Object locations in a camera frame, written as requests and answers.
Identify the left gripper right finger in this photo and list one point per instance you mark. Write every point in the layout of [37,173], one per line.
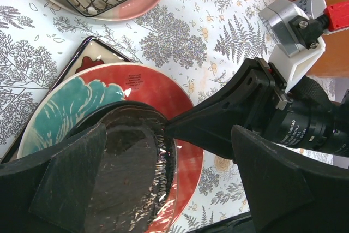
[289,192]

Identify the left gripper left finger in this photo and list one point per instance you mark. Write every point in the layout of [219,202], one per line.
[49,190]

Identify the square dark rimmed plate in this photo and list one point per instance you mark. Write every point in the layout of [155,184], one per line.
[90,53]

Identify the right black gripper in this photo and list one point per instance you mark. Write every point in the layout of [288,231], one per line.
[310,121]

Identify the floral patterned table mat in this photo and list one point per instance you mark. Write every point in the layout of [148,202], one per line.
[200,44]

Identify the red and teal round plate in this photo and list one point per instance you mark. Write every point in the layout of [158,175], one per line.
[82,93]

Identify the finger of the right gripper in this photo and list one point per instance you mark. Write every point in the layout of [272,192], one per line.
[246,100]

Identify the small grey white cup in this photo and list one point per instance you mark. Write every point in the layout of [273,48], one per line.
[313,8]

